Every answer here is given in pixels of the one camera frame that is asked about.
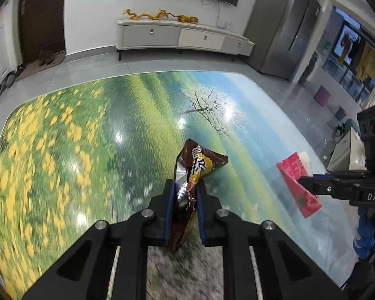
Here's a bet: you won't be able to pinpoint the brown chip bag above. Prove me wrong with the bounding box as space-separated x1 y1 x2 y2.
166 139 229 253

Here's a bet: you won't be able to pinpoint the pink red snack wrapper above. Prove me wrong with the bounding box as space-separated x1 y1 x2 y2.
277 152 322 218

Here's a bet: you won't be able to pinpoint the golden dragon ornament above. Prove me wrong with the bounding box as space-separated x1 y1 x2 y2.
122 8 199 25

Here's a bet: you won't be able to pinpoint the grey double-door refrigerator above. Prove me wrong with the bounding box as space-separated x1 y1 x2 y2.
244 0 321 80

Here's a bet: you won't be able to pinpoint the landscape print table cover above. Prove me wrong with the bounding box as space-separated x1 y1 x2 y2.
0 71 356 299

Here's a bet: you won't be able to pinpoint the dark brown entrance door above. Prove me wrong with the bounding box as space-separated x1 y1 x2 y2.
19 0 65 64

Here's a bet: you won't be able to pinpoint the blue gloved right hand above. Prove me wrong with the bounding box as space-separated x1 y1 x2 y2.
353 206 375 260

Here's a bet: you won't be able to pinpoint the hanging yellow clothes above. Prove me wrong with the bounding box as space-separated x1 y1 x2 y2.
356 42 375 81

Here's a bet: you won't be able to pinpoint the brown doormat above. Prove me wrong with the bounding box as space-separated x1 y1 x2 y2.
16 49 67 82

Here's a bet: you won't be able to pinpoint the grey white TV cabinet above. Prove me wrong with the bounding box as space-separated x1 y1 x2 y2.
116 19 254 56

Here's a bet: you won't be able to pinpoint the dark green small bin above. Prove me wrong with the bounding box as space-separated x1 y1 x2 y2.
334 106 347 121

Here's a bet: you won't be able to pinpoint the grey slippers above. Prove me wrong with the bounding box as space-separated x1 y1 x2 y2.
0 64 25 96

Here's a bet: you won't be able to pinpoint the beige marble side table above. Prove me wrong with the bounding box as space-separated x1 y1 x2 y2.
327 128 366 171

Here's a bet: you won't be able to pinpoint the brown shoes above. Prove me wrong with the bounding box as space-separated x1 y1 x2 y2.
38 50 55 67

